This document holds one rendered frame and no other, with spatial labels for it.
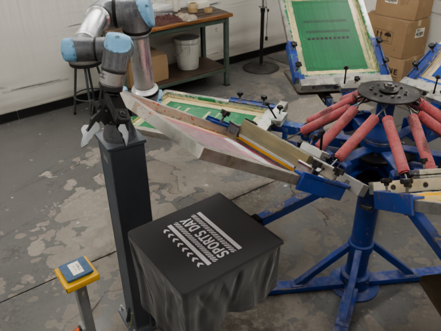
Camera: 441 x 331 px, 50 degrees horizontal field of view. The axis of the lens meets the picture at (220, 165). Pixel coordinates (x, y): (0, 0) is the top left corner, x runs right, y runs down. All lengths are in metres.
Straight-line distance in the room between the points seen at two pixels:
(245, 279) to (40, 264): 1.88
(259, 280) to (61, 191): 2.50
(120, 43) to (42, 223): 2.58
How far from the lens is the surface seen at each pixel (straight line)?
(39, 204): 4.07
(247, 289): 2.00
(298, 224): 3.61
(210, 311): 1.92
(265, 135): 2.00
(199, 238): 1.97
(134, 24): 1.90
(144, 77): 2.03
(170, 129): 1.49
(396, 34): 5.89
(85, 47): 1.56
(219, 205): 2.15
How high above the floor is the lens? 2.21
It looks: 31 degrees down
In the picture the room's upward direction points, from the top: 1 degrees counter-clockwise
